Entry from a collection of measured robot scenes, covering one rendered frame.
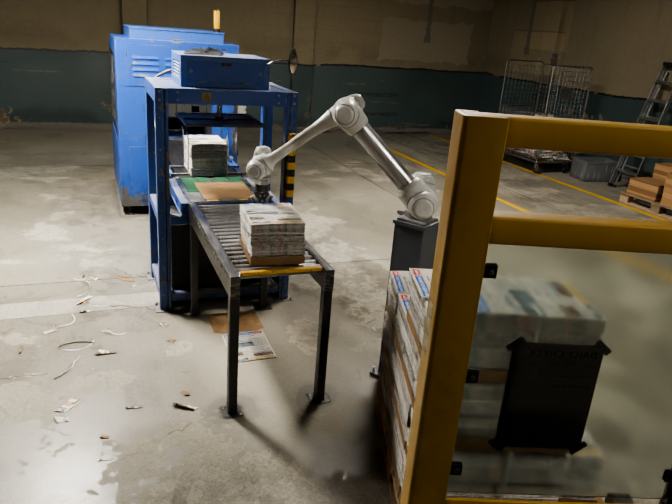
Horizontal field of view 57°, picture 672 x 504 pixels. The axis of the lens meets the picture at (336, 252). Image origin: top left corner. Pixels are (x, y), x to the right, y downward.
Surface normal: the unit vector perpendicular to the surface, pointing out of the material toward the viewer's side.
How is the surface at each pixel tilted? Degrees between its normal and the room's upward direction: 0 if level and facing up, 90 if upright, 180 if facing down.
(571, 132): 90
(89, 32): 90
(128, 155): 90
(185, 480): 0
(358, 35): 90
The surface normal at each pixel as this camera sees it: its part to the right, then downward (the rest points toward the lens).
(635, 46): -0.93, 0.06
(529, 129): 0.04, 0.35
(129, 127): 0.36, 0.34
